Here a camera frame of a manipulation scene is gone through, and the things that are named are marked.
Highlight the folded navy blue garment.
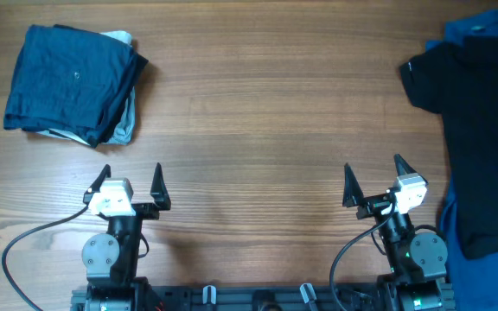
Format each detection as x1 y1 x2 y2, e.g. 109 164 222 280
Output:
3 25 148 148

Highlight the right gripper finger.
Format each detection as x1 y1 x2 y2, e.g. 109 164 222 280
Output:
393 154 428 184
342 163 364 207

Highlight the black polo shirt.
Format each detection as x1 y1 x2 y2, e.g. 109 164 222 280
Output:
399 36 498 259

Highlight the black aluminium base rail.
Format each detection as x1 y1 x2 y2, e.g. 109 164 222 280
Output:
70 282 456 311

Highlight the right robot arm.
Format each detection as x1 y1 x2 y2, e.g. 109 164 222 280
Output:
329 154 456 311

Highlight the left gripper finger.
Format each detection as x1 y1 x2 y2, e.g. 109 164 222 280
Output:
150 162 171 211
86 164 112 194

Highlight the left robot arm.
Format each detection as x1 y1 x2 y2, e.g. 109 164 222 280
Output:
70 164 171 311

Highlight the blue polo shirt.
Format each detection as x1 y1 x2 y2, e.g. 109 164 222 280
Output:
438 10 498 310

